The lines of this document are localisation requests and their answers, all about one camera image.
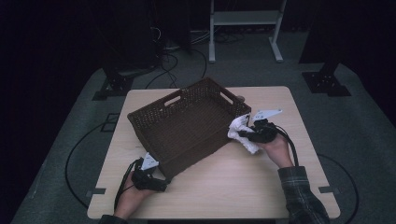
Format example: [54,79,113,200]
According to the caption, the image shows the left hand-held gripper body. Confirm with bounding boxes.
[132,151,167,192]

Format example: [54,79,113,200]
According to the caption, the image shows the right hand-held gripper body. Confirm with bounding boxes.
[250,108,284,144]

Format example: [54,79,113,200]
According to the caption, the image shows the white cloth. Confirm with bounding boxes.
[227,113,261,155]

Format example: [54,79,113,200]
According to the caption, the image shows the brown woven basket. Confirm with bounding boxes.
[126,77,252,181]

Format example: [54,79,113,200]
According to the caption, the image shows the person's left hand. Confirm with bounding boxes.
[114,172,157,220]

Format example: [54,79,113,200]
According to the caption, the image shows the person's right hand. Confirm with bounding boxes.
[262,133,295,170]

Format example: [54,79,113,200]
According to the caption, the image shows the black stand base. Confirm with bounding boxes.
[301,62,352,97]
[92,66,134,102]

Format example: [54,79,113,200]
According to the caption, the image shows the left hand-held gripper black cable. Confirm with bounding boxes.
[113,158,144,209]

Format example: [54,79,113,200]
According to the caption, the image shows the hand-held gripper black cable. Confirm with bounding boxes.
[113,158,144,209]
[274,124,300,167]

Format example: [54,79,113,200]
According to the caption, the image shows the right hand-held gripper black cable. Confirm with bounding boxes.
[274,124,300,167]

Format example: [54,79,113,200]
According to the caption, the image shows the tangled black floor cables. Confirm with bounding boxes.
[144,26,208,90]

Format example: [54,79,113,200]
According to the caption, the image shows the white metal stand frame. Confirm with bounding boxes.
[208,0,288,64]

